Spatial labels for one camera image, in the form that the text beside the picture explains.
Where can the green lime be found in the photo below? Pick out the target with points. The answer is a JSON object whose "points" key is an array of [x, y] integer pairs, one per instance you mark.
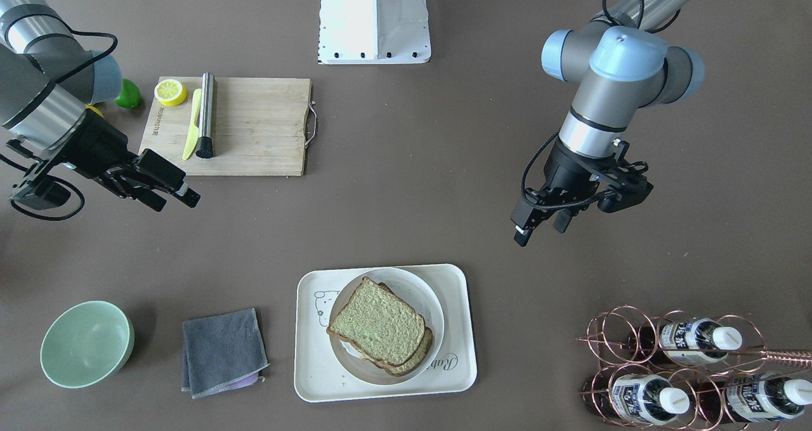
{"points": [[129, 96]]}

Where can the lemon half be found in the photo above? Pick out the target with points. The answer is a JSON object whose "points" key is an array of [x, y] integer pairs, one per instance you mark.
{"points": [[170, 92]]}

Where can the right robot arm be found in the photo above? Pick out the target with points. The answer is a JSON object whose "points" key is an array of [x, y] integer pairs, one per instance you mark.
{"points": [[49, 83]]}

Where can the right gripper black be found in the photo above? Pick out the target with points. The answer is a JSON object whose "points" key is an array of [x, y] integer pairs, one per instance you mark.
{"points": [[100, 144]]}

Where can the yellow plastic knife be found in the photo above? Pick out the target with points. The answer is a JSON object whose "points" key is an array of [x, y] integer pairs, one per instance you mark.
{"points": [[193, 127]]}

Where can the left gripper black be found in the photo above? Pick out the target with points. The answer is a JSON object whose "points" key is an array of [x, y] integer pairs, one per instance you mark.
{"points": [[566, 167]]}

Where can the bread slice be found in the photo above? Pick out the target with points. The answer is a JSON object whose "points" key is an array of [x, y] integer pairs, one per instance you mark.
{"points": [[379, 324], [412, 363]]}

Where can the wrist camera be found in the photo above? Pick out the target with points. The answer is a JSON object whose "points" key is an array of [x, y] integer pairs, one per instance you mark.
{"points": [[40, 191], [626, 185]]}

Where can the green ceramic bowl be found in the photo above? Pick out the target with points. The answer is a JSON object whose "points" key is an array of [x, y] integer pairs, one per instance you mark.
{"points": [[86, 344]]}

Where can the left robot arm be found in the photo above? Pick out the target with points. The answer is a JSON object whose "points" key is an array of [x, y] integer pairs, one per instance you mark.
{"points": [[620, 64]]}

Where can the steel muddler black head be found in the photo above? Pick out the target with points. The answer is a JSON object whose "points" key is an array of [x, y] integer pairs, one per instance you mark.
{"points": [[204, 148]]}

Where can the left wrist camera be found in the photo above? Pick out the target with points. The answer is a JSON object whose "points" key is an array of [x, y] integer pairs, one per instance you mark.
{"points": [[626, 185]]}

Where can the grey folded cloth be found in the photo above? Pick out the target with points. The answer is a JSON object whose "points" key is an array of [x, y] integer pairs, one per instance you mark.
{"points": [[222, 353]]}

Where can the white plate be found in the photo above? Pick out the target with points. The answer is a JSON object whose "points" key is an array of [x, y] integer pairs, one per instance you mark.
{"points": [[418, 294]]}

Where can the dark tea bottle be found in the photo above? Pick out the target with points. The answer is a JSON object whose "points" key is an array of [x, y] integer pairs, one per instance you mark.
{"points": [[692, 342]]}

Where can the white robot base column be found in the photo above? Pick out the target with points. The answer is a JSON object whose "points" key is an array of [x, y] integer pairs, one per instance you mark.
{"points": [[373, 32]]}

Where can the copper wire bottle rack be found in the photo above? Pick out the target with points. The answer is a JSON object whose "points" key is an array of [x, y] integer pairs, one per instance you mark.
{"points": [[607, 331]]}

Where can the wooden cutting board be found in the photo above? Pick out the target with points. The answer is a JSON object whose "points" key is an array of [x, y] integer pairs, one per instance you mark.
{"points": [[259, 128]]}

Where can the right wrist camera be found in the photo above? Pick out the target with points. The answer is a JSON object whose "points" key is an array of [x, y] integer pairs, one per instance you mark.
{"points": [[40, 191]]}

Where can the cream rabbit tray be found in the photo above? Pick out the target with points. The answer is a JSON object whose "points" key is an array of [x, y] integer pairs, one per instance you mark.
{"points": [[318, 376]]}

